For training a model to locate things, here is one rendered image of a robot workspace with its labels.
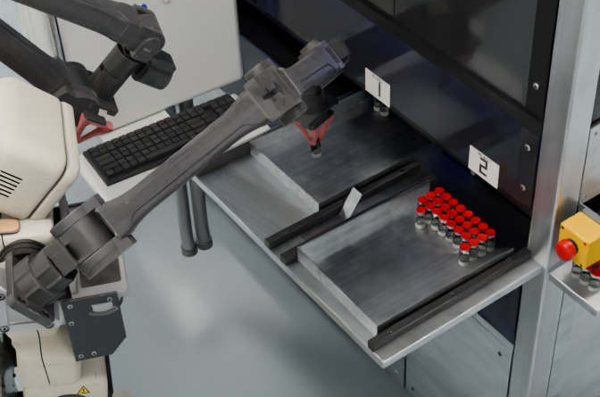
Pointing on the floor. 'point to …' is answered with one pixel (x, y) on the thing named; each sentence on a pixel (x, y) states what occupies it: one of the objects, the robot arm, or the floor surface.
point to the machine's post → (559, 163)
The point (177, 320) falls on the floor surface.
